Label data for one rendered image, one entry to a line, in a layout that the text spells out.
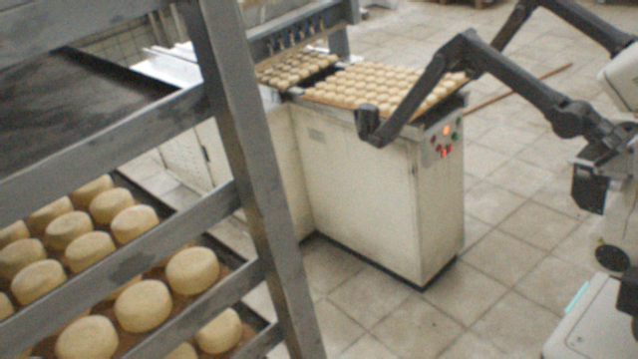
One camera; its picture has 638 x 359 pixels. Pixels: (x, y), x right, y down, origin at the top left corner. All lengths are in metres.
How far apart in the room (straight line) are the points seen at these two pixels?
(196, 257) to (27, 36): 0.27
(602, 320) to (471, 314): 0.57
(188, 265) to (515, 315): 2.02
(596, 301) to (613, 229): 0.44
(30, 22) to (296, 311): 0.34
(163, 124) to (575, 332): 1.81
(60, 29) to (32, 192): 0.10
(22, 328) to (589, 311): 1.92
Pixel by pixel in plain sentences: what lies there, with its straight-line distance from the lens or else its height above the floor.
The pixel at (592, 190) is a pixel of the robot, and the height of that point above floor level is 0.84.
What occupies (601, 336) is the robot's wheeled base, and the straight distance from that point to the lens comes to 2.06.
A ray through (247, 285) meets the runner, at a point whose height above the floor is 1.49.
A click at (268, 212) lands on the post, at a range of 0.44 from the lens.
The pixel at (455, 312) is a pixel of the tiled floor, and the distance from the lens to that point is 2.43.
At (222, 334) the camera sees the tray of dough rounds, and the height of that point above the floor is 1.42.
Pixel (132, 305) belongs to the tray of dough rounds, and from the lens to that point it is 0.52.
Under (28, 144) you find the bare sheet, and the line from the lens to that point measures 0.48.
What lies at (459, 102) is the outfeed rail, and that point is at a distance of 2.13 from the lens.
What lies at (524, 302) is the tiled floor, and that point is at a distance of 2.49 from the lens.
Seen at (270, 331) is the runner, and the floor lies 1.42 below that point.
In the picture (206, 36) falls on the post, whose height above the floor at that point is 1.74.
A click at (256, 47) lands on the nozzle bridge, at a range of 2.34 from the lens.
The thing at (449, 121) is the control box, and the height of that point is 0.84.
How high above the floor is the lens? 1.84
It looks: 34 degrees down
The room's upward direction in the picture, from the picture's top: 12 degrees counter-clockwise
